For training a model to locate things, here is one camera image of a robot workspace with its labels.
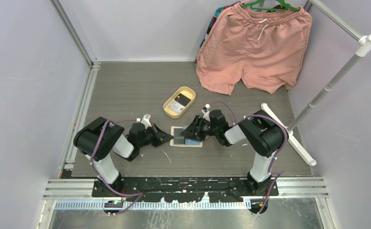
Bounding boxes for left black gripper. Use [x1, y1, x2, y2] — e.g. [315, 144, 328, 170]
[138, 124, 174, 148]

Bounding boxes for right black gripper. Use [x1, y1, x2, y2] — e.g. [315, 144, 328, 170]
[180, 116, 218, 143]

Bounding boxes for beige leather card holder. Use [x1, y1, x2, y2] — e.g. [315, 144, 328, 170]
[169, 126, 203, 148]

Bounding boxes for beige oval plastic tray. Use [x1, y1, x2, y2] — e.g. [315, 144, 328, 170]
[163, 86, 196, 119]

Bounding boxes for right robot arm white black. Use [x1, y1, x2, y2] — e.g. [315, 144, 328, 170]
[181, 109, 289, 196]

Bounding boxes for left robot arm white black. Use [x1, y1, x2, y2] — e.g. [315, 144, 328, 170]
[73, 114, 174, 197]

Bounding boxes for silver vip card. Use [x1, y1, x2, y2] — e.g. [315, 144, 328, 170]
[167, 101, 184, 114]

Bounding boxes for black vip card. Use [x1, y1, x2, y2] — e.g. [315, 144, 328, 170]
[174, 93, 191, 107]

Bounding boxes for pink shorts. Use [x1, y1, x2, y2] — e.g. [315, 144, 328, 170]
[196, 3, 312, 95]

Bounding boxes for colourful patterned garment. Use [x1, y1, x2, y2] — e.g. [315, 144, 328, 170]
[197, 1, 241, 53]

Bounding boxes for green clothes hanger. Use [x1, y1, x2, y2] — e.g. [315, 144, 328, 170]
[240, 0, 300, 12]

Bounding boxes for white clothes rack stand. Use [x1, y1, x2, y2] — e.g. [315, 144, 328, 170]
[260, 32, 371, 167]

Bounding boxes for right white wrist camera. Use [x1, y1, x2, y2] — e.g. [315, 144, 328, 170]
[201, 104, 211, 122]

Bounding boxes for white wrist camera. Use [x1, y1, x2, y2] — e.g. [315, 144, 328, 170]
[201, 104, 211, 122]
[136, 114, 152, 129]

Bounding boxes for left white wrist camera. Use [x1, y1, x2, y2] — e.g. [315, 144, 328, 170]
[136, 114, 152, 129]

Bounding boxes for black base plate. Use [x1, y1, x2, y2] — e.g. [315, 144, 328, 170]
[92, 176, 279, 204]

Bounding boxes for aluminium frame rail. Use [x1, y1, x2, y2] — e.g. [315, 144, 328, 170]
[51, 0, 101, 178]

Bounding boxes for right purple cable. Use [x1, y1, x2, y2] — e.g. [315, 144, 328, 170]
[209, 101, 289, 216]

